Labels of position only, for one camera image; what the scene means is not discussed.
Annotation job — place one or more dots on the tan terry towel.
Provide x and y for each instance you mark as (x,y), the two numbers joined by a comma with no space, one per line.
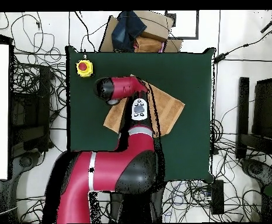
(168,109)

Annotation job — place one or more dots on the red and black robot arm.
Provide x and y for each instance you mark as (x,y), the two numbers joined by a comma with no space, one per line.
(108,168)

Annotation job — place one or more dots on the long black flat bar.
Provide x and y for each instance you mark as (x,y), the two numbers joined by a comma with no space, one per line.
(243,116)

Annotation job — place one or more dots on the yellow emergency stop button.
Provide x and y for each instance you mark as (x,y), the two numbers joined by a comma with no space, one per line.
(84,68)

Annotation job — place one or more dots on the light brown folded cloth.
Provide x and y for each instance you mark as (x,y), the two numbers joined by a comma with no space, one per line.
(147,45)

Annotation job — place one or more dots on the blue denim jeans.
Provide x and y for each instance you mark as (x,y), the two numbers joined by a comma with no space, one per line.
(126,30)

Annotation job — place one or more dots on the pink cloth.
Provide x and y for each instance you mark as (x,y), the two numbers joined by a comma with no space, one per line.
(163,47)

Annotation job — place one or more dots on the brown cardboard box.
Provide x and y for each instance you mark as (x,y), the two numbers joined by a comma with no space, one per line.
(154,25)

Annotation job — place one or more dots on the dark green tablecloth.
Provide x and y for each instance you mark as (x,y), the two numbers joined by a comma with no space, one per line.
(185,151)

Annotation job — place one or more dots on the black round foot knob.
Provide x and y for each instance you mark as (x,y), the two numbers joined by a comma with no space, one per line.
(255,168)
(25,161)

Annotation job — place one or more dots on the grey stand base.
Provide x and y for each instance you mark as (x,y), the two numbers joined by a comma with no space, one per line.
(21,172)

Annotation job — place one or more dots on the black power adapter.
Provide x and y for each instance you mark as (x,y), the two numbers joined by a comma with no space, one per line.
(220,58)

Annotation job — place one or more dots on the black power strip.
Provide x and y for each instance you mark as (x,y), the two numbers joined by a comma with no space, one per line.
(217,197)

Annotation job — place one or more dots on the dark stand base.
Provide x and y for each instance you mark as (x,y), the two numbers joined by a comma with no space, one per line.
(264,175)

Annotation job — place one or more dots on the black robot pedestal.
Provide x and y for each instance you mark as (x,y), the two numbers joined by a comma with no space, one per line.
(136,207)

